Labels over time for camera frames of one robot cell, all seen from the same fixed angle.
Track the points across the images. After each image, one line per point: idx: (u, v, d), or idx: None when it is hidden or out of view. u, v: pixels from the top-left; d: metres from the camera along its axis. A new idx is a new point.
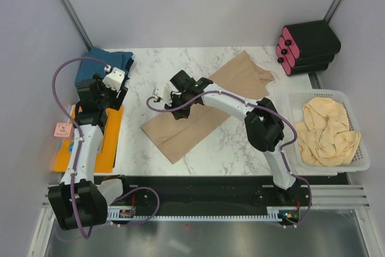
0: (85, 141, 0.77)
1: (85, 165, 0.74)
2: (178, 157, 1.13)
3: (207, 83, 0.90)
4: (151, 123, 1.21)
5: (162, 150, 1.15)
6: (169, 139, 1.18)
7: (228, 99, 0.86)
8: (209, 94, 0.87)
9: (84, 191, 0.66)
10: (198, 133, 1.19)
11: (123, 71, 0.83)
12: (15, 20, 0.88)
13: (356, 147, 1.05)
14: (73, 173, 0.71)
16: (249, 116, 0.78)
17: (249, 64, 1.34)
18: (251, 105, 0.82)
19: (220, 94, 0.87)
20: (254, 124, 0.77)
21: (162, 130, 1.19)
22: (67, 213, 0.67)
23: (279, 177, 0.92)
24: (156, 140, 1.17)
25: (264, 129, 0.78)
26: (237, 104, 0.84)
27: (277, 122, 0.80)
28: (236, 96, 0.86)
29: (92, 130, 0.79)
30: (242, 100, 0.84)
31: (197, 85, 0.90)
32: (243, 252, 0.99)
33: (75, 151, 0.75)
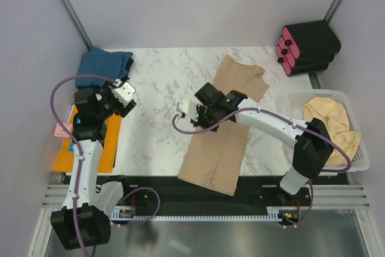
0: (85, 159, 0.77)
1: (86, 188, 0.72)
2: (234, 185, 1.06)
3: (239, 97, 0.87)
4: (187, 164, 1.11)
5: (215, 188, 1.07)
6: (214, 175, 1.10)
7: (267, 117, 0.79)
8: (245, 112, 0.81)
9: (86, 216, 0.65)
10: (234, 157, 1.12)
11: (133, 89, 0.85)
12: (15, 20, 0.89)
13: (356, 147, 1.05)
14: (74, 196, 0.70)
16: (303, 142, 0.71)
17: (237, 65, 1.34)
18: (299, 127, 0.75)
19: (258, 111, 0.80)
20: (307, 151, 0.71)
21: (204, 167, 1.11)
22: (70, 235, 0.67)
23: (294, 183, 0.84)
24: (202, 182, 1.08)
25: (315, 156, 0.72)
26: (283, 126, 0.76)
27: (326, 147, 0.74)
28: (282, 116, 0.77)
29: (92, 147, 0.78)
30: (289, 121, 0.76)
31: (228, 99, 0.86)
32: (243, 252, 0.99)
33: (76, 172, 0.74)
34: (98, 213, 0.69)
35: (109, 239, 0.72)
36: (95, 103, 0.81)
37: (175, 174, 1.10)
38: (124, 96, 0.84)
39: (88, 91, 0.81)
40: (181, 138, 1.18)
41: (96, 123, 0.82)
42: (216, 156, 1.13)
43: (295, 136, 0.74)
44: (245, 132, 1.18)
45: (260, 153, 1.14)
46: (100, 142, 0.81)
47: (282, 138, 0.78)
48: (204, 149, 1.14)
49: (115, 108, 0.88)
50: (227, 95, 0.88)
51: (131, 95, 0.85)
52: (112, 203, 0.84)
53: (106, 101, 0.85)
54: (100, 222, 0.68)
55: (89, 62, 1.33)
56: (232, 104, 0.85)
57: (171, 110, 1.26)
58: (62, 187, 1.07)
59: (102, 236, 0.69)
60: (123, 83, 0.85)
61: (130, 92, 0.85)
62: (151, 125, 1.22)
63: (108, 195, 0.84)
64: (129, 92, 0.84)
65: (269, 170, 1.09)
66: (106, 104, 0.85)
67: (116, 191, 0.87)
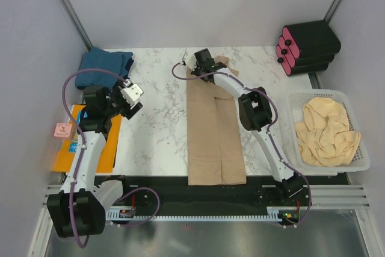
0: (88, 148, 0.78)
1: (85, 174, 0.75)
2: (242, 174, 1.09)
3: (221, 67, 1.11)
4: (194, 163, 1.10)
5: (227, 182, 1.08)
6: (222, 170, 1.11)
7: (230, 81, 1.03)
8: (219, 74, 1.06)
9: (82, 201, 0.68)
10: (236, 148, 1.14)
11: (141, 91, 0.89)
12: (15, 20, 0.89)
13: (356, 147, 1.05)
14: (72, 182, 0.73)
16: (243, 97, 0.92)
17: None
18: (247, 88, 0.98)
19: (227, 77, 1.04)
20: (245, 105, 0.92)
21: (209, 168, 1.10)
22: (64, 222, 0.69)
23: (274, 169, 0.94)
24: (214, 180, 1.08)
25: (251, 111, 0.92)
26: (237, 86, 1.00)
27: (264, 110, 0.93)
28: (239, 80, 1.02)
29: (95, 138, 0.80)
30: (241, 84, 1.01)
31: (213, 66, 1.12)
32: (243, 252, 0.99)
33: (77, 159, 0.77)
34: (95, 201, 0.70)
35: (102, 231, 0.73)
36: (103, 99, 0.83)
37: (186, 174, 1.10)
38: (131, 95, 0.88)
39: (97, 86, 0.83)
40: (181, 138, 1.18)
41: (101, 117, 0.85)
42: (216, 156, 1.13)
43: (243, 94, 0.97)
44: (234, 121, 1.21)
45: (260, 154, 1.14)
46: (103, 136, 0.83)
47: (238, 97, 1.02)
48: (203, 149, 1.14)
49: (123, 108, 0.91)
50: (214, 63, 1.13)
51: (138, 96, 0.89)
52: (111, 197, 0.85)
53: (113, 100, 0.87)
54: (95, 211, 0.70)
55: (89, 62, 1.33)
56: (213, 69, 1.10)
57: (171, 110, 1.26)
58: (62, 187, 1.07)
59: (96, 226, 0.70)
60: (132, 83, 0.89)
61: (138, 92, 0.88)
62: (151, 125, 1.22)
63: (109, 189, 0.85)
64: (136, 92, 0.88)
65: (269, 170, 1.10)
66: (114, 103, 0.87)
67: (116, 187, 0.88)
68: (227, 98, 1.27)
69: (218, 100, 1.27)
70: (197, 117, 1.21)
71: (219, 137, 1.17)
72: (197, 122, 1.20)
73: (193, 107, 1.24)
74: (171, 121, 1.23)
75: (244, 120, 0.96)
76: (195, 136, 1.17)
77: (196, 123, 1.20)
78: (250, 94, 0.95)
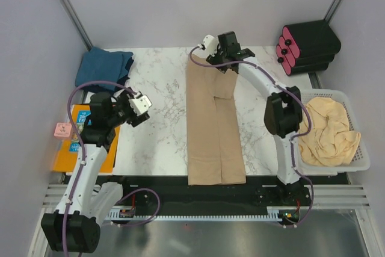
0: (86, 165, 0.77)
1: (82, 195, 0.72)
2: (242, 174, 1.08)
3: (248, 55, 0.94)
4: (194, 162, 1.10)
5: (227, 182, 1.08)
6: (222, 170, 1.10)
7: (260, 74, 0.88)
8: (246, 64, 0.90)
9: (76, 224, 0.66)
10: (235, 148, 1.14)
11: (150, 103, 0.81)
12: (15, 21, 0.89)
13: (356, 147, 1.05)
14: (67, 201, 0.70)
16: (275, 97, 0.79)
17: (202, 61, 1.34)
18: (279, 87, 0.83)
19: (255, 68, 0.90)
20: (275, 105, 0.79)
21: (209, 168, 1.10)
22: (57, 240, 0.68)
23: (282, 170, 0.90)
24: (214, 180, 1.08)
25: (281, 113, 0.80)
26: (267, 83, 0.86)
27: (295, 114, 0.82)
28: (271, 76, 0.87)
29: (95, 153, 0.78)
30: (274, 81, 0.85)
31: (239, 52, 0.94)
32: (243, 252, 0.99)
33: (75, 176, 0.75)
34: (89, 222, 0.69)
35: (95, 248, 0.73)
36: (109, 108, 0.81)
37: (186, 174, 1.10)
38: (138, 106, 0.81)
39: (104, 94, 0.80)
40: (181, 138, 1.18)
41: (105, 127, 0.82)
42: (216, 156, 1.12)
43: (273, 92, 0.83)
44: (233, 121, 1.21)
45: (261, 153, 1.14)
46: (104, 149, 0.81)
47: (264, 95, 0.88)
48: (203, 150, 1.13)
49: (129, 117, 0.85)
50: (240, 50, 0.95)
51: (147, 108, 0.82)
52: (108, 206, 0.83)
53: (120, 108, 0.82)
54: (88, 233, 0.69)
55: (89, 62, 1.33)
56: (240, 56, 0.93)
57: (171, 110, 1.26)
58: (63, 187, 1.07)
59: (88, 246, 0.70)
60: (142, 94, 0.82)
61: (147, 105, 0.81)
62: (151, 125, 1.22)
63: (106, 197, 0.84)
64: (146, 105, 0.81)
65: (269, 170, 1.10)
66: (121, 111, 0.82)
67: (113, 194, 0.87)
68: (226, 97, 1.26)
69: (217, 100, 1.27)
70: (195, 117, 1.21)
71: (219, 136, 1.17)
72: (197, 121, 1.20)
73: (192, 106, 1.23)
74: (171, 121, 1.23)
75: (267, 121, 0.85)
76: (195, 137, 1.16)
77: (195, 123, 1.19)
78: (281, 94, 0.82)
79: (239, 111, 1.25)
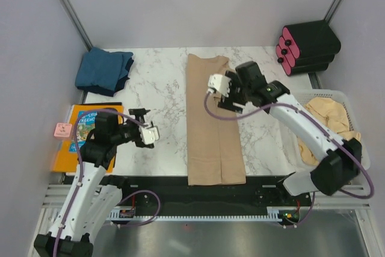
0: (83, 186, 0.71)
1: (74, 219, 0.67)
2: (242, 174, 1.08)
3: (283, 92, 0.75)
4: (193, 163, 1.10)
5: (227, 183, 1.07)
6: (222, 170, 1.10)
7: (305, 122, 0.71)
8: (283, 108, 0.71)
9: (67, 249, 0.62)
10: (235, 148, 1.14)
11: (157, 136, 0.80)
12: (15, 21, 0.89)
13: (356, 147, 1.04)
14: (60, 226, 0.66)
16: (332, 157, 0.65)
17: (202, 61, 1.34)
18: (334, 141, 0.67)
19: (296, 112, 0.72)
20: (334, 168, 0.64)
21: (209, 168, 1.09)
22: None
23: (295, 188, 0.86)
24: (214, 180, 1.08)
25: (340, 174, 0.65)
26: (317, 135, 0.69)
27: (353, 171, 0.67)
28: (320, 125, 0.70)
29: (92, 174, 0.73)
30: (326, 133, 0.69)
31: (269, 89, 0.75)
32: (243, 252, 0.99)
33: (70, 198, 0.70)
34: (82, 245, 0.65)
35: None
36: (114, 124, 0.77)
37: (186, 174, 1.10)
38: (144, 136, 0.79)
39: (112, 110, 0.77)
40: (182, 138, 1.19)
41: (107, 144, 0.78)
42: (216, 156, 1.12)
43: (326, 149, 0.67)
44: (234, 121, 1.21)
45: (261, 153, 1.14)
46: (101, 170, 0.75)
47: (312, 148, 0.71)
48: (203, 150, 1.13)
49: (133, 138, 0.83)
50: (267, 84, 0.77)
51: (153, 140, 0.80)
52: (104, 215, 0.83)
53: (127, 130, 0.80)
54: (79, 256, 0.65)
55: (89, 62, 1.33)
56: (272, 96, 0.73)
57: (171, 110, 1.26)
58: (63, 187, 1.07)
59: None
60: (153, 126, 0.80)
61: (153, 137, 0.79)
62: None
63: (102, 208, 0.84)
64: (152, 137, 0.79)
65: (269, 170, 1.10)
66: (126, 133, 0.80)
67: (110, 203, 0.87)
68: None
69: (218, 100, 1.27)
70: (195, 117, 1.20)
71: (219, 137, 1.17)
72: (197, 121, 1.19)
73: (192, 106, 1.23)
74: (171, 121, 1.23)
75: (315, 179, 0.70)
76: (194, 137, 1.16)
77: (195, 123, 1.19)
78: (337, 150, 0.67)
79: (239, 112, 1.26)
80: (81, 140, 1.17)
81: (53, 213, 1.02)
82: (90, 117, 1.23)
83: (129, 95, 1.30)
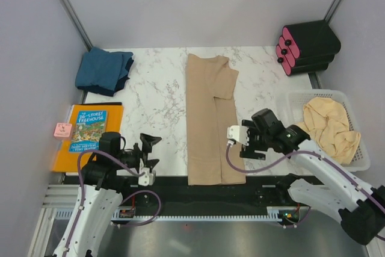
0: (84, 209, 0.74)
1: (78, 241, 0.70)
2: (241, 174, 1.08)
3: (302, 136, 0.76)
4: (193, 163, 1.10)
5: (227, 182, 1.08)
6: (222, 170, 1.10)
7: (330, 170, 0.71)
8: (306, 154, 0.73)
9: None
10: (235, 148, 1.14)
11: (150, 182, 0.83)
12: (15, 20, 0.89)
13: (356, 147, 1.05)
14: (64, 248, 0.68)
16: (364, 210, 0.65)
17: (202, 61, 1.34)
18: (363, 191, 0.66)
19: (320, 159, 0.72)
20: (364, 221, 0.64)
21: (209, 168, 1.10)
22: None
23: (302, 199, 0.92)
24: (214, 180, 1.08)
25: (372, 226, 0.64)
26: (344, 184, 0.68)
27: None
28: (347, 173, 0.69)
29: (94, 197, 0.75)
30: (354, 182, 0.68)
31: (289, 133, 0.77)
32: (243, 252, 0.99)
33: (72, 222, 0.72)
34: None
35: None
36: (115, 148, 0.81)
37: (186, 174, 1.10)
38: (139, 179, 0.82)
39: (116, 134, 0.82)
40: (182, 138, 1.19)
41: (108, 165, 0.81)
42: (216, 156, 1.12)
43: (356, 200, 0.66)
44: (234, 121, 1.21)
45: None
46: (103, 191, 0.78)
47: (341, 197, 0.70)
48: (204, 150, 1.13)
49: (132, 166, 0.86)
50: (286, 129, 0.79)
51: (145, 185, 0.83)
52: (104, 226, 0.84)
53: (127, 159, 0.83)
54: None
55: (89, 62, 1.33)
56: (292, 142, 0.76)
57: (171, 110, 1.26)
58: (62, 187, 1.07)
59: None
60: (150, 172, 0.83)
61: (147, 182, 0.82)
62: (151, 125, 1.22)
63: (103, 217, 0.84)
64: (146, 181, 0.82)
65: (269, 170, 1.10)
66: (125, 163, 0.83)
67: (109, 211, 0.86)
68: (226, 98, 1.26)
69: (217, 100, 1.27)
70: (195, 117, 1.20)
71: (219, 137, 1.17)
72: (197, 121, 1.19)
73: (192, 106, 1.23)
74: (171, 121, 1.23)
75: (344, 228, 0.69)
76: (194, 137, 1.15)
77: (195, 123, 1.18)
78: (367, 200, 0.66)
79: (239, 111, 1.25)
80: (81, 140, 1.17)
81: (53, 213, 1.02)
82: (90, 117, 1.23)
83: (129, 94, 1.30)
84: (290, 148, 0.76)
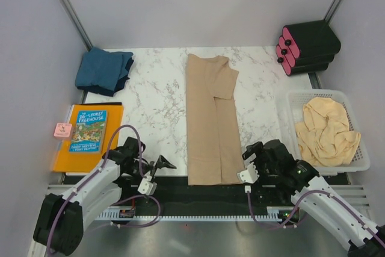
0: (101, 173, 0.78)
1: (86, 192, 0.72)
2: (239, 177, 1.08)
3: (311, 173, 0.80)
4: (194, 164, 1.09)
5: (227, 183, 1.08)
6: (222, 169, 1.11)
7: (337, 207, 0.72)
8: (316, 192, 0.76)
9: (70, 214, 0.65)
10: (235, 148, 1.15)
11: (145, 192, 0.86)
12: (15, 20, 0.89)
13: (356, 147, 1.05)
14: (73, 191, 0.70)
16: (369, 249, 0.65)
17: (202, 61, 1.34)
18: (370, 230, 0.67)
19: (328, 197, 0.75)
20: None
21: (209, 168, 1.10)
22: (45, 222, 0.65)
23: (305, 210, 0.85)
24: (215, 180, 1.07)
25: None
26: (352, 221, 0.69)
27: None
28: (353, 210, 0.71)
29: (112, 167, 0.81)
30: (360, 219, 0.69)
31: (299, 170, 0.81)
32: (243, 252, 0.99)
33: (88, 176, 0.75)
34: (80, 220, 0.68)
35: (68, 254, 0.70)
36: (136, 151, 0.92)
37: (186, 174, 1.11)
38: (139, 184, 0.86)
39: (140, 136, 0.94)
40: (182, 138, 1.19)
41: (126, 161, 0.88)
42: (216, 156, 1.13)
43: (363, 238, 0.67)
44: (234, 121, 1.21)
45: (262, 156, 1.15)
46: (117, 172, 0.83)
47: (349, 233, 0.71)
48: (204, 150, 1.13)
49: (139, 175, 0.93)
50: (297, 165, 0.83)
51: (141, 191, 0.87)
52: (100, 208, 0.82)
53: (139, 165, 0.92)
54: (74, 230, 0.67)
55: (89, 62, 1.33)
56: (302, 179, 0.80)
57: (171, 110, 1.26)
58: (63, 187, 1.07)
59: (65, 246, 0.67)
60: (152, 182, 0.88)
61: (143, 189, 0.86)
62: (151, 125, 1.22)
63: (101, 200, 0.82)
64: (144, 189, 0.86)
65: None
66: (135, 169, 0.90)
67: (108, 198, 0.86)
68: (226, 98, 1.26)
69: (218, 100, 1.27)
70: (195, 117, 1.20)
71: (219, 137, 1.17)
72: (197, 121, 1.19)
73: (192, 106, 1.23)
74: (171, 122, 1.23)
75: None
76: (194, 137, 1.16)
77: (195, 123, 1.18)
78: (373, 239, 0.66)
79: (239, 111, 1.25)
80: (81, 140, 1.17)
81: None
82: (90, 117, 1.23)
83: (130, 94, 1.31)
84: (299, 183, 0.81)
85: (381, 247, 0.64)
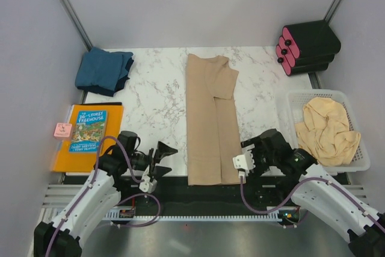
0: (92, 189, 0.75)
1: (77, 215, 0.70)
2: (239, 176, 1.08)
3: (309, 161, 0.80)
4: (194, 164, 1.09)
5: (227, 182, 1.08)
6: (222, 169, 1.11)
7: (337, 194, 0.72)
8: (314, 180, 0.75)
9: (62, 242, 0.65)
10: (234, 148, 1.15)
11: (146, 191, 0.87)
12: (15, 20, 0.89)
13: (356, 147, 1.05)
14: (63, 218, 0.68)
16: (371, 236, 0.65)
17: (202, 61, 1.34)
18: (370, 216, 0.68)
19: (328, 184, 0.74)
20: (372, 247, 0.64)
21: (209, 168, 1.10)
22: (41, 250, 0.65)
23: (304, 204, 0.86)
24: (215, 180, 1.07)
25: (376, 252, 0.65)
26: (352, 209, 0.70)
27: None
28: (353, 198, 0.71)
29: (103, 180, 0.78)
30: (360, 207, 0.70)
31: (297, 157, 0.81)
32: (243, 251, 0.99)
33: (77, 196, 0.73)
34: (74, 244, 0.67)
35: None
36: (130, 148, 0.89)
37: (186, 174, 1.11)
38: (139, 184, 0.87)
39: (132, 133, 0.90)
40: (181, 138, 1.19)
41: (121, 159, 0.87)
42: (216, 156, 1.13)
43: (364, 226, 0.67)
44: (234, 120, 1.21)
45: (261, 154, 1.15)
46: (110, 181, 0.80)
47: (349, 221, 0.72)
48: (203, 150, 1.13)
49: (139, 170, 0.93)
50: (295, 153, 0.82)
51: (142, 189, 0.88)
52: (98, 218, 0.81)
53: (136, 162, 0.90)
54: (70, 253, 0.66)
55: (89, 62, 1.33)
56: (300, 167, 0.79)
57: (171, 110, 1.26)
58: (63, 187, 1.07)
59: None
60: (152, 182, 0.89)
61: (144, 188, 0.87)
62: (151, 125, 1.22)
63: (98, 210, 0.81)
64: (144, 186, 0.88)
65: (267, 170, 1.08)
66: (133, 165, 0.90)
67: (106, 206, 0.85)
68: (226, 97, 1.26)
69: (218, 100, 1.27)
70: (195, 117, 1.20)
71: (219, 137, 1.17)
72: (197, 121, 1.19)
73: (192, 106, 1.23)
74: (171, 121, 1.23)
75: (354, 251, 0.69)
76: (194, 137, 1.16)
77: (195, 123, 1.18)
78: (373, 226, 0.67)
79: (239, 111, 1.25)
80: (81, 140, 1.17)
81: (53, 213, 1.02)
82: (90, 117, 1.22)
83: (130, 94, 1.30)
84: (297, 172, 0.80)
85: (382, 232, 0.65)
